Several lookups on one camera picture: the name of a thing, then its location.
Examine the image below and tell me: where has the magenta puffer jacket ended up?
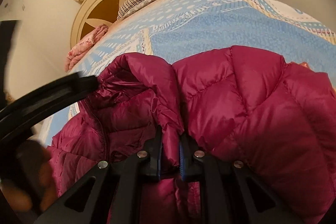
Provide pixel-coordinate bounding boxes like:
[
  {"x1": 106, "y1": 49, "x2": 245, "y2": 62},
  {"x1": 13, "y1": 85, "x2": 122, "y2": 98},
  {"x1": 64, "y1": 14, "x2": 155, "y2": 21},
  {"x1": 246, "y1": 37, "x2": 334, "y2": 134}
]
[{"x1": 49, "y1": 46, "x2": 335, "y2": 223}]

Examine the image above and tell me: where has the person's left hand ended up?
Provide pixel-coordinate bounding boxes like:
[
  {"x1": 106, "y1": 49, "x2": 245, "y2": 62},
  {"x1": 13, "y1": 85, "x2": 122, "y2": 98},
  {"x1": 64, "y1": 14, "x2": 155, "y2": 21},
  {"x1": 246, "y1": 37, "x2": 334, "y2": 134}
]
[{"x1": 1, "y1": 140, "x2": 58, "y2": 214}]

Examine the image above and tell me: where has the folded pink floral blanket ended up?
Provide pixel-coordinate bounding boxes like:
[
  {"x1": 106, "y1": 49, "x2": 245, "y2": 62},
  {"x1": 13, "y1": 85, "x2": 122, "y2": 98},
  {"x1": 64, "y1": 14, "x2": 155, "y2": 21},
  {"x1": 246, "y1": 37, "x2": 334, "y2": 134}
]
[{"x1": 64, "y1": 24, "x2": 108, "y2": 72}]

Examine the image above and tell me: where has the blue and pink bedspread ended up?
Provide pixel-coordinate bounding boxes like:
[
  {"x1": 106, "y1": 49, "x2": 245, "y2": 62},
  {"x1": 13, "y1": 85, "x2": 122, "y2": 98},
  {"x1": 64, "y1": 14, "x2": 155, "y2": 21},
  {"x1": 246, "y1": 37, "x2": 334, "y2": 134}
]
[{"x1": 39, "y1": 0, "x2": 336, "y2": 147}]

